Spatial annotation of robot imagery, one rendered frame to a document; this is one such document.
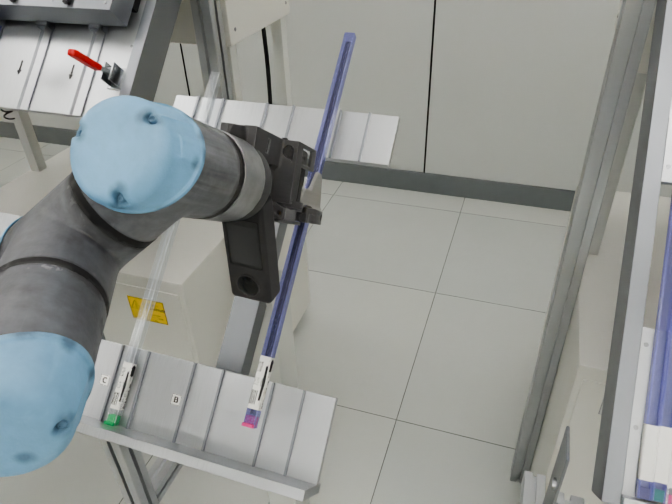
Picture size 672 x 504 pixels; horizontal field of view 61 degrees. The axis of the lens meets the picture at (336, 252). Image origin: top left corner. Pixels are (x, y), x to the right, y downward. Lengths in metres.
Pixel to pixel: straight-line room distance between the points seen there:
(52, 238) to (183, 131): 0.11
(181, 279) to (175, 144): 0.84
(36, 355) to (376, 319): 1.71
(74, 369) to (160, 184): 0.12
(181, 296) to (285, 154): 0.69
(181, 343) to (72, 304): 0.95
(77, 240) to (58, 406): 0.13
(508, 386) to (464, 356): 0.17
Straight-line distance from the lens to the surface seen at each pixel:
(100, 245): 0.43
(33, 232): 0.43
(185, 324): 1.26
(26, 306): 0.36
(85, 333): 0.37
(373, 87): 2.63
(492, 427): 1.72
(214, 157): 0.42
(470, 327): 1.99
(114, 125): 0.39
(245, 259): 0.56
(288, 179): 0.56
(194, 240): 1.32
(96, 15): 1.07
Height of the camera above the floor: 1.31
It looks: 35 degrees down
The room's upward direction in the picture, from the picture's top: 2 degrees counter-clockwise
